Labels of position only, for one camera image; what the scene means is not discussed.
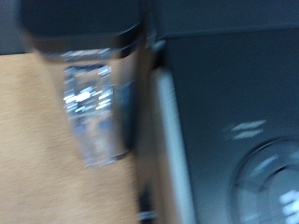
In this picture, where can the grey partition panel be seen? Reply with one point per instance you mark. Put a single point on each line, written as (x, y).
(9, 25)

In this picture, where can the black Keurig coffee machine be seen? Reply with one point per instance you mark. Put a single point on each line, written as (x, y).
(233, 93)

